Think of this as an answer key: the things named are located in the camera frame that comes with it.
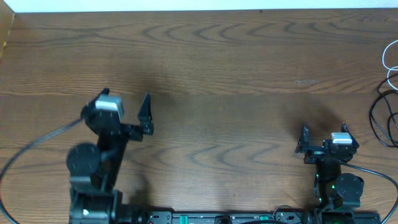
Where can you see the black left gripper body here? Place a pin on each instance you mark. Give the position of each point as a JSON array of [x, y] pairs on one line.
[[123, 130]]

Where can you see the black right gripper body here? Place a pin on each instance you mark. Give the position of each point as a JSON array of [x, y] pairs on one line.
[[324, 149]]

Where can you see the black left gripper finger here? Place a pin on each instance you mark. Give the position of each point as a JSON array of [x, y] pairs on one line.
[[145, 116], [105, 91]]

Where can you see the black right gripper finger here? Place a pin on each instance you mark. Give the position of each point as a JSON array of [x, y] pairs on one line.
[[304, 141], [344, 128]]

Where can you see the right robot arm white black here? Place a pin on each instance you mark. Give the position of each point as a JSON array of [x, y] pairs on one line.
[[339, 193]]

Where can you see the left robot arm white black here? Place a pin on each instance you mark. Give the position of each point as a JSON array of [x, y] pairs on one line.
[[94, 168]]

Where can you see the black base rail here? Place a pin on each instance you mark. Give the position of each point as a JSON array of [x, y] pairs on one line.
[[283, 214]]

